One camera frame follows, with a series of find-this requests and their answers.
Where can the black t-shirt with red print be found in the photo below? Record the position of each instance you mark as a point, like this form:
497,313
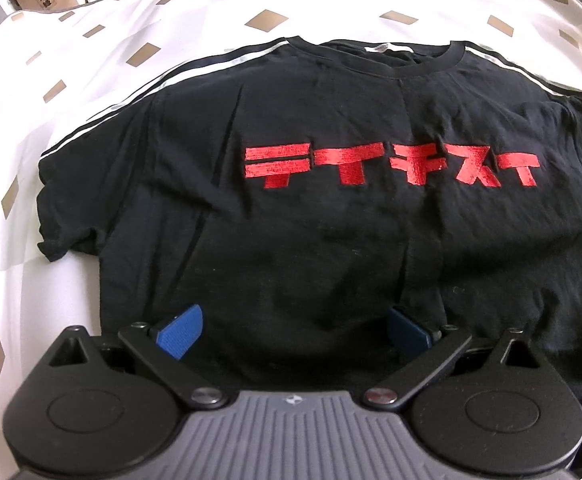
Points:
321,240

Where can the grey white checkered tablecloth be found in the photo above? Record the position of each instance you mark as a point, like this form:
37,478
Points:
46,285

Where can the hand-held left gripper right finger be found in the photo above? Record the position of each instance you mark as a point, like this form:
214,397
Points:
408,334

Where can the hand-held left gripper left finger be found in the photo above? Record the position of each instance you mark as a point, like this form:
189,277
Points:
181,334

